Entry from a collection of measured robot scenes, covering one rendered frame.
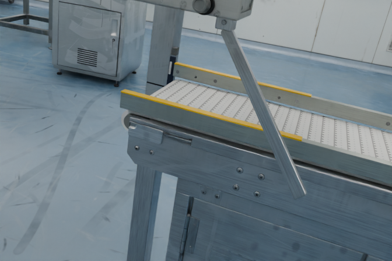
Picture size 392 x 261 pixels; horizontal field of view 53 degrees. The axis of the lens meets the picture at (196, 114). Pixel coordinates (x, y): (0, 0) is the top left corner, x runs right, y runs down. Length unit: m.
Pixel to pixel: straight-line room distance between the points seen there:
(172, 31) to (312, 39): 4.96
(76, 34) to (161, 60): 2.39
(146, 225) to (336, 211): 0.67
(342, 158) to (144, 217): 0.71
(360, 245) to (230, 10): 0.49
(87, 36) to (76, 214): 1.83
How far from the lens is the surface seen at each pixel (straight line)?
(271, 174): 0.71
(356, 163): 0.69
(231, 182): 0.74
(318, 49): 5.92
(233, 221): 0.84
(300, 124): 0.85
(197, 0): 0.60
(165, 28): 1.00
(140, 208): 1.23
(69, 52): 3.44
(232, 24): 0.66
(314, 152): 0.68
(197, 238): 0.90
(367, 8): 5.94
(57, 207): 1.90
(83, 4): 3.31
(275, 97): 0.94
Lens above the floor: 1.12
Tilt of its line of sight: 22 degrees down
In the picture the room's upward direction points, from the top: 9 degrees clockwise
